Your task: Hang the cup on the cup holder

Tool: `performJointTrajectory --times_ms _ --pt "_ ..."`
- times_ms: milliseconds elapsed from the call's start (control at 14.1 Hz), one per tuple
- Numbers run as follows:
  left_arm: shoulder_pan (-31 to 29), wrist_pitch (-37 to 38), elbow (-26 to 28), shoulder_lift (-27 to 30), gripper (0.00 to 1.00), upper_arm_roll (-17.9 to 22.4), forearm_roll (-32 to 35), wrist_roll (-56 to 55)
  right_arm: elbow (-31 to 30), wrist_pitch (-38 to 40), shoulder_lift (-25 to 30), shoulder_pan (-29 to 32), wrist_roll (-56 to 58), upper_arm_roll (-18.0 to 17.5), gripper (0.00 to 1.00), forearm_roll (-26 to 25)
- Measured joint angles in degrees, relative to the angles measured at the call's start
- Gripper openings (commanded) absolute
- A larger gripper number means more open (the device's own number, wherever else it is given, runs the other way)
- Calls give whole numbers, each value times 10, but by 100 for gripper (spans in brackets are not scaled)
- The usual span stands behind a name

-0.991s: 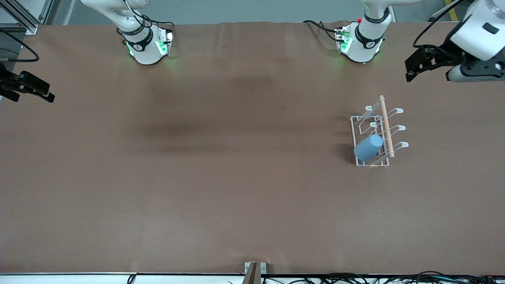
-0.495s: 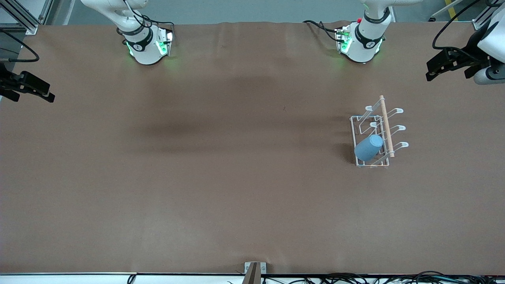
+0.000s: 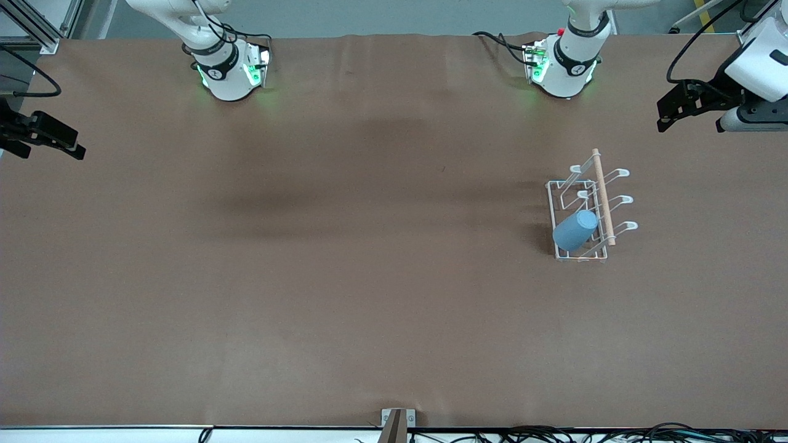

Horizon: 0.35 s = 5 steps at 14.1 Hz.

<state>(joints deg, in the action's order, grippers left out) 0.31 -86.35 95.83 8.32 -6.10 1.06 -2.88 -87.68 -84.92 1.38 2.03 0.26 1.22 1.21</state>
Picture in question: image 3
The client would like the blue plastic cup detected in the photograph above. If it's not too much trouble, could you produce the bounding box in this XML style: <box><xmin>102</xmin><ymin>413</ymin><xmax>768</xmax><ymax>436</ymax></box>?
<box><xmin>552</xmin><ymin>210</ymin><xmax>598</xmax><ymax>252</ymax></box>

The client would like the white wheeled stand leg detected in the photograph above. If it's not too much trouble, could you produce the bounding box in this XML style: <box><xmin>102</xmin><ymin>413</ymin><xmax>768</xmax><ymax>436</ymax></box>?
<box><xmin>670</xmin><ymin>0</ymin><xmax>727</xmax><ymax>33</ymax></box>

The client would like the paper table cover sheet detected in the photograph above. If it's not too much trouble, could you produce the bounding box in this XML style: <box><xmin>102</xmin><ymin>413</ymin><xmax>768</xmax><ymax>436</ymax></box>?
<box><xmin>0</xmin><ymin>32</ymin><xmax>788</xmax><ymax>429</ymax></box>

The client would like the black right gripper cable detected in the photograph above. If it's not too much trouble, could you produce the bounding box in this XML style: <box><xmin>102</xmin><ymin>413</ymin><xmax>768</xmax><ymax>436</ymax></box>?
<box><xmin>0</xmin><ymin>44</ymin><xmax>62</xmax><ymax>99</ymax></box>

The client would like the aluminium frame post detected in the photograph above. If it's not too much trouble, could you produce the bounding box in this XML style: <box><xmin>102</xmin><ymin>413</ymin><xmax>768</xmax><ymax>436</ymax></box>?
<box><xmin>0</xmin><ymin>0</ymin><xmax>60</xmax><ymax>55</ymax></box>
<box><xmin>737</xmin><ymin>0</ymin><xmax>788</xmax><ymax>47</ymax></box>

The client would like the white wire cup rack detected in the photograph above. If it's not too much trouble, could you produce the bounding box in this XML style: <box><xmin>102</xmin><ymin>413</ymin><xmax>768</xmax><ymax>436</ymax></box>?
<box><xmin>545</xmin><ymin>148</ymin><xmax>639</xmax><ymax>263</ymax></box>

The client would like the black left arm base cable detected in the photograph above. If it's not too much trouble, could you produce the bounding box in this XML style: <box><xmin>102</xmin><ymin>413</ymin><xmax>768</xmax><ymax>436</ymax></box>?
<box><xmin>473</xmin><ymin>31</ymin><xmax>536</xmax><ymax>67</ymax></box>

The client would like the black arm base cable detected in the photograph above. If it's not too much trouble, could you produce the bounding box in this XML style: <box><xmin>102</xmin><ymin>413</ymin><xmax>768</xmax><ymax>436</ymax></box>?
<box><xmin>473</xmin><ymin>31</ymin><xmax>536</xmax><ymax>67</ymax></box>
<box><xmin>188</xmin><ymin>0</ymin><xmax>273</xmax><ymax>59</ymax></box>

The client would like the black right arm base cable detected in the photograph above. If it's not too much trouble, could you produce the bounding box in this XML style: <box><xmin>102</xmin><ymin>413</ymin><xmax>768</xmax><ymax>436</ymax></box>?
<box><xmin>188</xmin><ymin>0</ymin><xmax>273</xmax><ymax>59</ymax></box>

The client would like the black cable bundle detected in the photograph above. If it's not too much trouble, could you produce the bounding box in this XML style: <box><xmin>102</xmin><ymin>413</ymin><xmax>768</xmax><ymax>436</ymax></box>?
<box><xmin>406</xmin><ymin>421</ymin><xmax>788</xmax><ymax>443</ymax></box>

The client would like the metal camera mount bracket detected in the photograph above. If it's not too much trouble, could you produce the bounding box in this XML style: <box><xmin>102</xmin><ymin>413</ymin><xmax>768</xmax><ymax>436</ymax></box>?
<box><xmin>380</xmin><ymin>409</ymin><xmax>416</xmax><ymax>443</ymax></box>

